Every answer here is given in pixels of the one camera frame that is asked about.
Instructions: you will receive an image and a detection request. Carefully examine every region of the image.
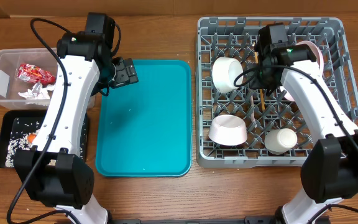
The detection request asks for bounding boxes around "wooden chopstick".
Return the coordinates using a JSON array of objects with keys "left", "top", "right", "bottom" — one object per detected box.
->
[{"left": 252, "top": 43, "right": 265, "bottom": 112}]

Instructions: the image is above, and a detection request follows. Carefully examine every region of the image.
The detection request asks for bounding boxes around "small white plate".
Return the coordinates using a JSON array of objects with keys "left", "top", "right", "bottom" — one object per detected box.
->
[{"left": 211, "top": 57, "right": 243, "bottom": 93}]

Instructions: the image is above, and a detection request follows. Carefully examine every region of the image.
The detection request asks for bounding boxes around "large white plate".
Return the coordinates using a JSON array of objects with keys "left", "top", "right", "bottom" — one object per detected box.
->
[{"left": 280, "top": 40, "right": 324, "bottom": 102}]

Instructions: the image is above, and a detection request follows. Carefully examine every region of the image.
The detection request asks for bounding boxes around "white cup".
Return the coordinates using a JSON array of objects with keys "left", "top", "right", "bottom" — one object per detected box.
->
[{"left": 264, "top": 128, "right": 298, "bottom": 155}]

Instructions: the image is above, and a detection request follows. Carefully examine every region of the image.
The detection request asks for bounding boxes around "pink bowl with food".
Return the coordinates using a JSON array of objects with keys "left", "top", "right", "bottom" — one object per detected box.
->
[{"left": 208, "top": 114, "right": 248, "bottom": 146}]

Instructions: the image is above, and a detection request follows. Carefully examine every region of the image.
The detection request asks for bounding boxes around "white tissue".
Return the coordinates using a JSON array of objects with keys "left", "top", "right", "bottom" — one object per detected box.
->
[{"left": 18, "top": 82, "right": 55, "bottom": 100}]

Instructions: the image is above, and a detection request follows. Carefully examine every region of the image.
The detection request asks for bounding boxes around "red snack wrapper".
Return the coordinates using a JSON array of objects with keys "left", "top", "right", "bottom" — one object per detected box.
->
[{"left": 16, "top": 63, "right": 56, "bottom": 85}]

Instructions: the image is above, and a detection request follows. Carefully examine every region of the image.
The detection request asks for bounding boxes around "orange carrot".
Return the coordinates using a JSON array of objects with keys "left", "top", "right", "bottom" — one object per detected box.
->
[{"left": 27, "top": 134, "right": 37, "bottom": 144}]

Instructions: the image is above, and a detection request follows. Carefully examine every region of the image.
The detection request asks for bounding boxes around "white plastic fork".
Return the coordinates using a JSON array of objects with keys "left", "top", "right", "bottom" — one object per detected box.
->
[{"left": 250, "top": 94, "right": 255, "bottom": 123}]

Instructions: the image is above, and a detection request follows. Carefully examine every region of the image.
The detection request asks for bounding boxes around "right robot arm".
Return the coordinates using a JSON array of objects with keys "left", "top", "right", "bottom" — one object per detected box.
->
[{"left": 251, "top": 23, "right": 358, "bottom": 223}]

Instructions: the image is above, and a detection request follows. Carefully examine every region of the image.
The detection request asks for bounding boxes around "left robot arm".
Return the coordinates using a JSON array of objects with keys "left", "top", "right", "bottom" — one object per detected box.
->
[{"left": 13, "top": 12, "right": 138, "bottom": 223}]

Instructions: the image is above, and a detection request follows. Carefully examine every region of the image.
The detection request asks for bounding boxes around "grey dishwasher rack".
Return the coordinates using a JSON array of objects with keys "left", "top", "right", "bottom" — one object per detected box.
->
[{"left": 195, "top": 16, "right": 358, "bottom": 169}]

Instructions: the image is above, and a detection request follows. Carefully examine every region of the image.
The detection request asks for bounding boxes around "teal serving tray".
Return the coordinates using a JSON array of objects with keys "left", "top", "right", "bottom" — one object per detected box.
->
[{"left": 95, "top": 59, "right": 192, "bottom": 177}]

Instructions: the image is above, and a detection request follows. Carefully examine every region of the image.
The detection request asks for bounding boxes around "clear plastic bin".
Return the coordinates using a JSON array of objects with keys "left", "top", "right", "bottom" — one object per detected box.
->
[{"left": 0, "top": 47, "right": 98, "bottom": 110}]

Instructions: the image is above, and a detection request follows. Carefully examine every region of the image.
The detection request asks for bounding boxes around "rice and peanuts pile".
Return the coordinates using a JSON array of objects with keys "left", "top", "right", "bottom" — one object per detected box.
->
[{"left": 4, "top": 117, "right": 43, "bottom": 168}]

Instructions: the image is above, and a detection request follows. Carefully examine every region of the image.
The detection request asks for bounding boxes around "black tray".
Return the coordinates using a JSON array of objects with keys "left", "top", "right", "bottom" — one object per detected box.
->
[{"left": 0, "top": 109, "right": 90, "bottom": 169}]

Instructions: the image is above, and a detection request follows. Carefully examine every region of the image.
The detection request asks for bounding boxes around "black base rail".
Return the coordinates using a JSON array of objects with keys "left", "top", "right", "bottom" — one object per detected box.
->
[{"left": 110, "top": 216, "right": 277, "bottom": 224}]

